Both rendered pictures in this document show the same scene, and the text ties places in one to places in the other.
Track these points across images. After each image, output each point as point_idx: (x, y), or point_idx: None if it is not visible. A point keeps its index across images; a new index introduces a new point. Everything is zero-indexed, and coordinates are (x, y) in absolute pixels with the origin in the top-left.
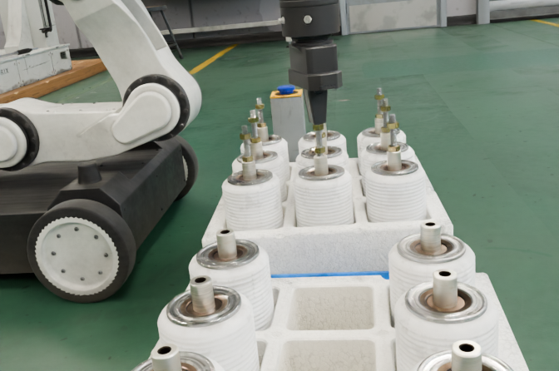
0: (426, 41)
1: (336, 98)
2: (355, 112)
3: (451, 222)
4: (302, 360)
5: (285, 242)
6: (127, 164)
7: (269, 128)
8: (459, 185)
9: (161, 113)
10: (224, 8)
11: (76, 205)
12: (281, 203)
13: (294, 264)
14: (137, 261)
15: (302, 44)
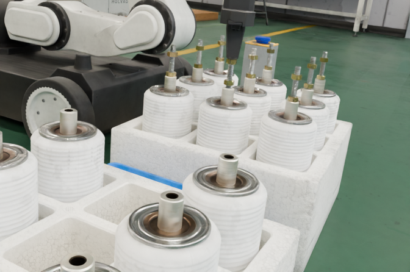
0: None
1: (359, 78)
2: (366, 92)
3: (319, 181)
4: (80, 239)
5: (172, 151)
6: (127, 68)
7: (287, 85)
8: (408, 170)
9: (149, 30)
10: None
11: (58, 80)
12: (190, 121)
13: (175, 172)
14: (108, 142)
15: None
